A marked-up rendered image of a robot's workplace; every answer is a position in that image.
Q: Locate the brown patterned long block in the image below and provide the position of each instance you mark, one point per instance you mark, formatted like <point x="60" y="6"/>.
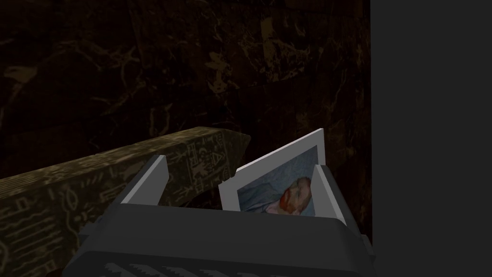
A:
<point x="77" y="192"/>

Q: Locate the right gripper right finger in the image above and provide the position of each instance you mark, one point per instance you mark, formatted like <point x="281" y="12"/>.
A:
<point x="328" y="192"/>

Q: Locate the white framed portrait picture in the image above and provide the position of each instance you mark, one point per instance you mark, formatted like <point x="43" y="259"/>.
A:
<point x="269" y="181"/>

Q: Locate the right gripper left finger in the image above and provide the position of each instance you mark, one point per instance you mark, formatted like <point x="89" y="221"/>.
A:
<point x="148" y="181"/>

